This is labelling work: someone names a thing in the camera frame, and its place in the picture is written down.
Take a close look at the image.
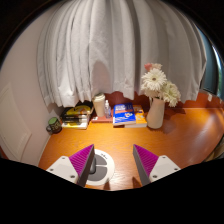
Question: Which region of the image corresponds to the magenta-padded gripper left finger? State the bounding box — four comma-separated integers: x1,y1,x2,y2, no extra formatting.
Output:
45,144,96,188

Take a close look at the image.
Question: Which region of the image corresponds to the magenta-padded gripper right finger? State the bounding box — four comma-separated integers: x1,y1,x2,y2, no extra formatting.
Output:
133,144,182,186

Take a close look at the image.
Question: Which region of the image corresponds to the black computer mouse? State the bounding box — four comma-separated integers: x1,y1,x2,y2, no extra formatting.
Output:
87,156,98,175

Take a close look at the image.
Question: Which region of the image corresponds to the white grey round mouse pad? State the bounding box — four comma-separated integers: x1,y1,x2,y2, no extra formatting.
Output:
85,148,116,187

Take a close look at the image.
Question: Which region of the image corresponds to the white yellow spine book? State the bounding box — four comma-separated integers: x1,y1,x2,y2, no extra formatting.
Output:
60,121,89,130

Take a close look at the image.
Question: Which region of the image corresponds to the dark mug with green inside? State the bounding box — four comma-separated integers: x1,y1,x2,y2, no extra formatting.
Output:
45,116,63,135

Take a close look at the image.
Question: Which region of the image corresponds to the red brown book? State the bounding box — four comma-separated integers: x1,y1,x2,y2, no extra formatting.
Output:
90,114,114,124

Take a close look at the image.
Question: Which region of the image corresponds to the white ceramic vase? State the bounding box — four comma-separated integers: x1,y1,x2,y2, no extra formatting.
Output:
146,97,166,130

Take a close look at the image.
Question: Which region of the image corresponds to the yellow black cover book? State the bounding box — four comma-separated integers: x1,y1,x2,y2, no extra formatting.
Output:
63,104,95,118

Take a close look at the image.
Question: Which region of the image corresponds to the blue cover book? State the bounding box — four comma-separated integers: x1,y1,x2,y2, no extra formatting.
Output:
112,103,137,127

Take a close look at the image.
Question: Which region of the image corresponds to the clear spray bottle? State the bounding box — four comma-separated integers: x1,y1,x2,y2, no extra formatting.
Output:
104,99,112,119

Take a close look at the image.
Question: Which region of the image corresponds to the cream lidded tumbler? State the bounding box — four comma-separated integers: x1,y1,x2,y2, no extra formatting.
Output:
92,93,107,118

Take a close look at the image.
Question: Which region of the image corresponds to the window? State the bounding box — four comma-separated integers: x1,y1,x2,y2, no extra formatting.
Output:
199,29,224,101

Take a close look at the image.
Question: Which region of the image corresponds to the white curtain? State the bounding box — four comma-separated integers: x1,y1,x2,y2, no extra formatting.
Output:
37,0,208,108

